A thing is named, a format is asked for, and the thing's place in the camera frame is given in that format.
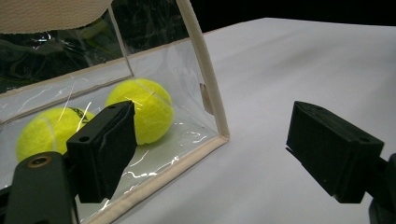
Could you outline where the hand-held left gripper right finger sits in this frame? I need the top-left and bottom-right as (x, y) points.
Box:
(285, 100), (385, 204)

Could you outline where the yellow tennis ball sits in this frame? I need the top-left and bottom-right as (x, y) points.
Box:
(16, 106), (96, 162)
(106, 77), (175, 147)

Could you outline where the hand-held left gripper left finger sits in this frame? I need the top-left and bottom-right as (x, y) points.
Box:
(65, 100), (138, 204)

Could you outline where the clear plastic bag beige trim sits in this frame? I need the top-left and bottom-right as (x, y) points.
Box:
(0, 0), (231, 224)

